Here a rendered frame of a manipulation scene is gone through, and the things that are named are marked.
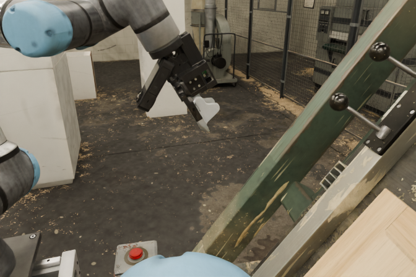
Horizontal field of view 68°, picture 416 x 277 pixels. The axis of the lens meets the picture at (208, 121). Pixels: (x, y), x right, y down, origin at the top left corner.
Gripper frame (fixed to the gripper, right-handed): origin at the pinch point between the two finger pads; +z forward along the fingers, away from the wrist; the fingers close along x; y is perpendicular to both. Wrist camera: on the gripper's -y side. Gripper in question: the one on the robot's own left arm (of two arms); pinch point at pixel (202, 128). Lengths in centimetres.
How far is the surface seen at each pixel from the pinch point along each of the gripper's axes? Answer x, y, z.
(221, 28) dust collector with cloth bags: 509, 134, 109
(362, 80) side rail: 3.9, 42.0, 14.8
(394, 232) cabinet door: -29.2, 18.4, 21.5
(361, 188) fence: -18.7, 20.8, 20.8
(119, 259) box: 9.6, -39.5, 27.2
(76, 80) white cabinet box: 470, -129, 51
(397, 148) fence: -19.3, 30.0, 16.1
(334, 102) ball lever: -11.5, 24.9, 4.5
